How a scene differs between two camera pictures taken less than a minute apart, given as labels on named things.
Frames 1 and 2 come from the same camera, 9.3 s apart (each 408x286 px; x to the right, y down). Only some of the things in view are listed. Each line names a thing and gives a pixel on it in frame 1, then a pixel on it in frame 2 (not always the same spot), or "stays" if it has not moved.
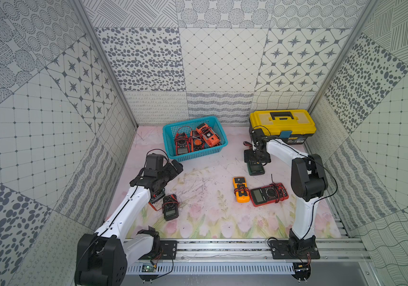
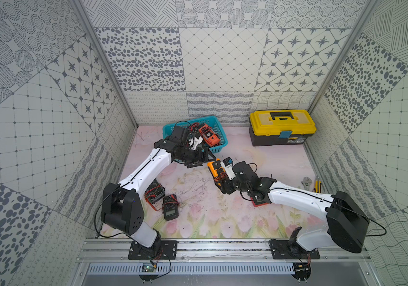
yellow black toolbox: [292, 126] stays
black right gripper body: [256, 155] -> [231, 186]
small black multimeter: [170, 207] stays
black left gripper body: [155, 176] -> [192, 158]
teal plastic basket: [169, 130] stays
